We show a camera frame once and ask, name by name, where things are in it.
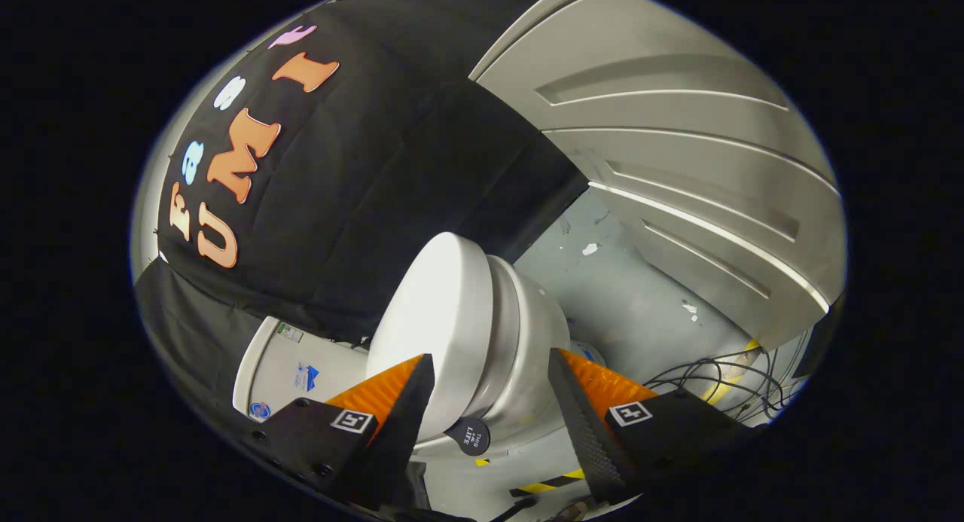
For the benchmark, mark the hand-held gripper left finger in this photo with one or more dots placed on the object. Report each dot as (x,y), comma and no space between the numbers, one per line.
(407,424)

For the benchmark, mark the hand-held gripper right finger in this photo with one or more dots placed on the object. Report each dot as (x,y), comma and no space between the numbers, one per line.
(584,431)

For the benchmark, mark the black round lid pull tab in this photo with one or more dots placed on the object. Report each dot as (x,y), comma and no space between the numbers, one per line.
(468,437)

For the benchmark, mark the white toilet lid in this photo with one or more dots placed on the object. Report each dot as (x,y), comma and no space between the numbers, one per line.
(429,318)

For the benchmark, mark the white ceramic toilet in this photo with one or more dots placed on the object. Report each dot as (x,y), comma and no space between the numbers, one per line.
(520,341)

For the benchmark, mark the yellow black floor tape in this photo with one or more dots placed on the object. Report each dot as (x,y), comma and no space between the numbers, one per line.
(553,482)

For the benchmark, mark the black backdrop cloth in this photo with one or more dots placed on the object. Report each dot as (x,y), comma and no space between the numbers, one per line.
(376,168)

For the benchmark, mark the white panelled cabinet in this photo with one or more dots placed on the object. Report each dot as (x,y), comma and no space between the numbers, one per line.
(678,130)

